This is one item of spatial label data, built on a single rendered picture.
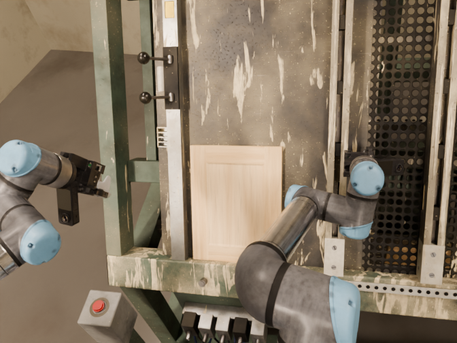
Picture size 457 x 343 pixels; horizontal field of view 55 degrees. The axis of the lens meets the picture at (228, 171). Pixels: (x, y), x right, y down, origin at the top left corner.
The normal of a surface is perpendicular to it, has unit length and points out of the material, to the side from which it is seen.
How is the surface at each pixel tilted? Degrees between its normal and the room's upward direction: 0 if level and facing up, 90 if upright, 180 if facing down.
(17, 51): 90
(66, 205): 56
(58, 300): 0
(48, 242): 90
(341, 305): 9
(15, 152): 29
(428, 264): 51
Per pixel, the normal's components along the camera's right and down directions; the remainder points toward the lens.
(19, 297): -0.15, -0.65
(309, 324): -0.39, 0.01
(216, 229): -0.23, 0.18
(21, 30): 0.94, 0.14
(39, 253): 0.72, 0.44
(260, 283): -0.44, -0.43
